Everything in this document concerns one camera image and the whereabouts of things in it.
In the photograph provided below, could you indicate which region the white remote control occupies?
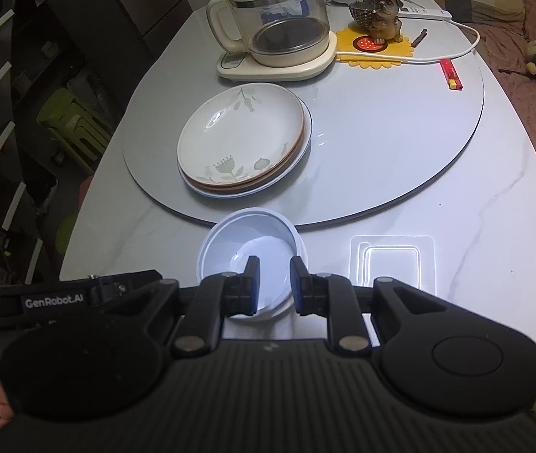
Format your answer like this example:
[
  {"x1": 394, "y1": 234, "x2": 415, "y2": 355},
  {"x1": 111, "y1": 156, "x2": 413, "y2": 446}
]
[{"x1": 397, "y1": 4, "x2": 453, "y2": 22}]

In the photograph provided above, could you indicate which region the white floral plate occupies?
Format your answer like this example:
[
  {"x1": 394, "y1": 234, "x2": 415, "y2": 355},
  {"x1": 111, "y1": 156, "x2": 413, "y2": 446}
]
[{"x1": 177, "y1": 83, "x2": 307, "y2": 188}]

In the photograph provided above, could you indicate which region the stack of green stools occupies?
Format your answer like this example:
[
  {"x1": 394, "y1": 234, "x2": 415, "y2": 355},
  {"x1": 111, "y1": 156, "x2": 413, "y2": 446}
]
[{"x1": 37, "y1": 87, "x2": 114, "y2": 175}]

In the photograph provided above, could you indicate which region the white power cable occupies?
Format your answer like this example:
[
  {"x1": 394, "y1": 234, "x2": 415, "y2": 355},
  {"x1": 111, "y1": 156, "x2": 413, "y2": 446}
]
[{"x1": 329, "y1": 0, "x2": 481, "y2": 60}]

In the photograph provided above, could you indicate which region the glass kettle jug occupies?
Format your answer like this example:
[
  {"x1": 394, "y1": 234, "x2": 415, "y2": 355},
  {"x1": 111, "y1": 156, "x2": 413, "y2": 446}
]
[{"x1": 206, "y1": 0, "x2": 331, "y2": 68}]

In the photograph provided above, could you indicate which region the clear rectangular tray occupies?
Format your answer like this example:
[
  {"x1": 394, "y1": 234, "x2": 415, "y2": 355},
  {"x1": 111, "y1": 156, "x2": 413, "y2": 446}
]
[{"x1": 350, "y1": 234, "x2": 435, "y2": 294}]

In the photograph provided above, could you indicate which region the red lighter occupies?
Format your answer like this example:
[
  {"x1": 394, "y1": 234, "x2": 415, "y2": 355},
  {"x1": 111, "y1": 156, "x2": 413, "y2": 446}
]
[{"x1": 439, "y1": 58, "x2": 464, "y2": 91}]

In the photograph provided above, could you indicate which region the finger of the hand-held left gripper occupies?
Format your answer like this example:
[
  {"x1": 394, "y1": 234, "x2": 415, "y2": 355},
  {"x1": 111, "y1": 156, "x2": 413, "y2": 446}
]
[{"x1": 86, "y1": 270, "x2": 162, "y2": 293}]

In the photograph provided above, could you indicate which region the dog figurine with basket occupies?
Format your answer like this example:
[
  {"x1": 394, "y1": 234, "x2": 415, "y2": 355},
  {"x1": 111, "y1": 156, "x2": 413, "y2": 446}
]
[{"x1": 349, "y1": 0, "x2": 405, "y2": 44}]

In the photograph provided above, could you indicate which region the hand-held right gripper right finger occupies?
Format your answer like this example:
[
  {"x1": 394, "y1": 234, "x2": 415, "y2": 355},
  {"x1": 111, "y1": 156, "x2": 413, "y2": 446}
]
[{"x1": 289, "y1": 255, "x2": 449, "y2": 354}]

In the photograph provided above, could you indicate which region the dark storage shelf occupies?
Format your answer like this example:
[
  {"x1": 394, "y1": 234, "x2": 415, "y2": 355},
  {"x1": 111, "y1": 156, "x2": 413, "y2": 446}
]
[{"x1": 13, "y1": 0, "x2": 108, "y2": 119}]

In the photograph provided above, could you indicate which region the grey round turntable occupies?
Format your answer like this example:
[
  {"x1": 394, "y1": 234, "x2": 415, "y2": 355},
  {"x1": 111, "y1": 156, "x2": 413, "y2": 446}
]
[{"x1": 122, "y1": 9, "x2": 486, "y2": 227}]

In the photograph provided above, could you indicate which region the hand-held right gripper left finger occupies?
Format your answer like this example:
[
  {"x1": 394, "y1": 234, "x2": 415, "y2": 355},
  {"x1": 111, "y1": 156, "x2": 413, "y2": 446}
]
[{"x1": 103, "y1": 255, "x2": 262, "y2": 360}]

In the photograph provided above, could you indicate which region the cream kettle base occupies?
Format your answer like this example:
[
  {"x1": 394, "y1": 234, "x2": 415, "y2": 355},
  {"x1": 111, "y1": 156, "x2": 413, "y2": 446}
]
[{"x1": 216, "y1": 31, "x2": 338, "y2": 81}]

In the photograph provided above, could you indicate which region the red dotted coaster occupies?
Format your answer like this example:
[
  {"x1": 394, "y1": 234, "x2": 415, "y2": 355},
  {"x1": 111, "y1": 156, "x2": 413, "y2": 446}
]
[{"x1": 353, "y1": 35, "x2": 388, "y2": 54}]

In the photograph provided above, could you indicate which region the yellow scalloped mat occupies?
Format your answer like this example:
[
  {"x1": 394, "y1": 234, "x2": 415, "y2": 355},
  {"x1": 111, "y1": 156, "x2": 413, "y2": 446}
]
[{"x1": 335, "y1": 26, "x2": 431, "y2": 70}]

